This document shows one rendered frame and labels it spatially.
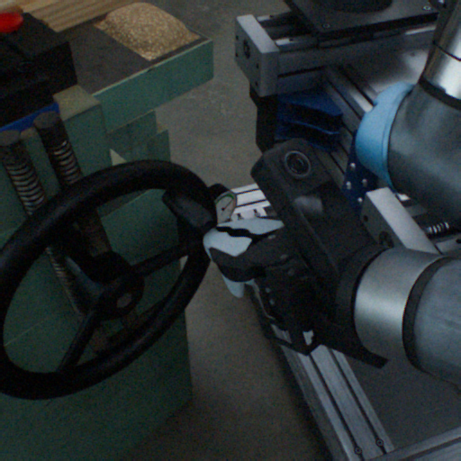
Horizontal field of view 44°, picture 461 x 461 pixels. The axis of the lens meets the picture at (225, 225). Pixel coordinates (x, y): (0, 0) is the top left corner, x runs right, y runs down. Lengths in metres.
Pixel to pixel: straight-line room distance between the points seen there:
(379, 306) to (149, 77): 0.47
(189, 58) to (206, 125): 1.36
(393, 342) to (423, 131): 0.15
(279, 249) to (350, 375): 0.80
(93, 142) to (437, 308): 0.38
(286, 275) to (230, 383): 1.03
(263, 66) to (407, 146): 0.63
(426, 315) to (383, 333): 0.03
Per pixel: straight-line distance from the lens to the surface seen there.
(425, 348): 0.36
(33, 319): 0.86
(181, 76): 0.78
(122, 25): 0.80
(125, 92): 0.73
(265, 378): 1.46
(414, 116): 0.43
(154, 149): 0.80
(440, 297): 0.35
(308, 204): 0.41
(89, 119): 0.58
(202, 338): 1.51
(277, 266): 0.43
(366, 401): 1.21
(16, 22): 0.60
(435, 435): 1.22
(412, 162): 0.43
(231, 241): 0.50
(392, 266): 0.38
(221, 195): 0.85
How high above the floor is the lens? 1.28
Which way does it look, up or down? 47 degrees down
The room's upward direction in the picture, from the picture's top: straight up
